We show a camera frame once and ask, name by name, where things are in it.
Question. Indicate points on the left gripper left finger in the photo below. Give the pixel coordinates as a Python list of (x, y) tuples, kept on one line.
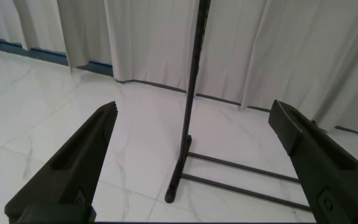
[(73, 174)]

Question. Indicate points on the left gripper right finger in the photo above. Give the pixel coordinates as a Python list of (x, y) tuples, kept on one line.
[(328, 174)]

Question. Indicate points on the black clothes rack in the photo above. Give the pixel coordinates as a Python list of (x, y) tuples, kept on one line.
[(191, 93)]

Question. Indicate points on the white curtain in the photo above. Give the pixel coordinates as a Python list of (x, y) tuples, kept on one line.
[(151, 37)]

